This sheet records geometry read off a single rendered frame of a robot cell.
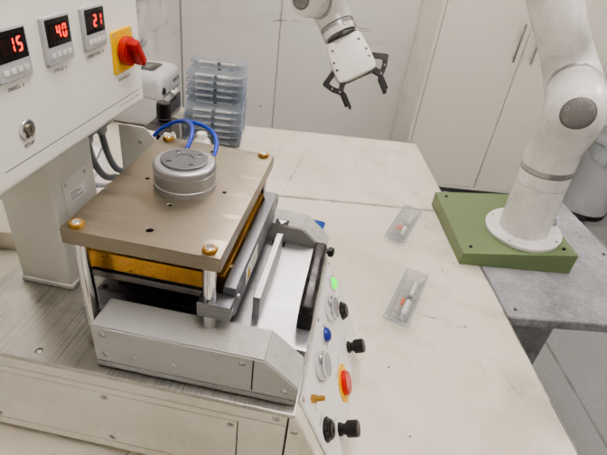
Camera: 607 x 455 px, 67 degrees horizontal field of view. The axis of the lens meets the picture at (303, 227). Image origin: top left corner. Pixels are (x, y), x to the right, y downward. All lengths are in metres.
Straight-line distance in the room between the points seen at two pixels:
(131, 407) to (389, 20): 2.74
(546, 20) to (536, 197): 0.39
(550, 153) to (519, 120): 1.88
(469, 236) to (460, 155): 1.79
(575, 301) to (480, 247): 0.24
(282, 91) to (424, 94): 0.93
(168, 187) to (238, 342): 0.20
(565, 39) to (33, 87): 0.96
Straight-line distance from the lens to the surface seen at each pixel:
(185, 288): 0.58
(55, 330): 0.70
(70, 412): 0.74
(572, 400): 2.16
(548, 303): 1.21
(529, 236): 1.28
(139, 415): 0.68
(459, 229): 1.27
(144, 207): 0.58
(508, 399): 0.95
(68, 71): 0.61
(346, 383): 0.79
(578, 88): 1.08
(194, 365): 0.58
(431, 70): 2.77
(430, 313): 1.04
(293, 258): 0.73
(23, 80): 0.55
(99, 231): 0.55
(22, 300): 0.76
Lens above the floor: 1.41
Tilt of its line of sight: 34 degrees down
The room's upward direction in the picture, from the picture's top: 8 degrees clockwise
